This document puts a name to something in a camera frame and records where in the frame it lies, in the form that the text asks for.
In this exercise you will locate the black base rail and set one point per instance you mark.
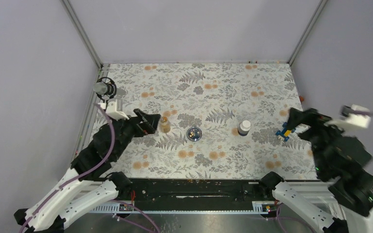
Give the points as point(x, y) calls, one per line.
point(192, 194)

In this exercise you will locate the round blue pill organizer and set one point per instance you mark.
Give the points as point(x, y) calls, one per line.
point(194, 134)

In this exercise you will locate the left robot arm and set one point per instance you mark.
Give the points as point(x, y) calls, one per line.
point(58, 209)

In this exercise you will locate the colourful toy block stack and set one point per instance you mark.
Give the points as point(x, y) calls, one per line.
point(283, 134)

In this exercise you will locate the floral table mat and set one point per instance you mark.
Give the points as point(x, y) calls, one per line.
point(215, 98)

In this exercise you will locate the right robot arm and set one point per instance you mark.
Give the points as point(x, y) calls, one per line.
point(354, 196)

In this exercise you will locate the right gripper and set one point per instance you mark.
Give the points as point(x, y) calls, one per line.
point(311, 115)

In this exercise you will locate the microphone on tripod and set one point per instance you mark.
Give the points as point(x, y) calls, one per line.
point(105, 89)

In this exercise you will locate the white slotted cable duct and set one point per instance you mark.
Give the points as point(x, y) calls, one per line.
point(118, 208)

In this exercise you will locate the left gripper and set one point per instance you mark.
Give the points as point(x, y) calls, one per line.
point(143, 129)

